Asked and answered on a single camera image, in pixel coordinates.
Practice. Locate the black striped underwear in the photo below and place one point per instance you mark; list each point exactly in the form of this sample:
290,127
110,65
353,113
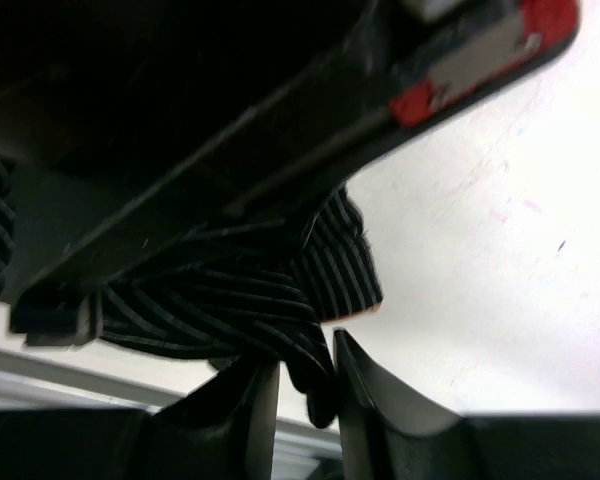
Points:
261,289

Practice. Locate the aluminium front rail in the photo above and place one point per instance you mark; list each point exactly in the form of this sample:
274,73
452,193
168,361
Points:
28,383

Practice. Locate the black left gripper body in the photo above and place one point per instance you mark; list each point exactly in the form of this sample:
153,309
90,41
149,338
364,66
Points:
122,118

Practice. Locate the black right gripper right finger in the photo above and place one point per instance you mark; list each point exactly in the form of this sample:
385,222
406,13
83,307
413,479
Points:
388,430

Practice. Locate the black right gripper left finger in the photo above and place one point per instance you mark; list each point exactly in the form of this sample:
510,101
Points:
223,430

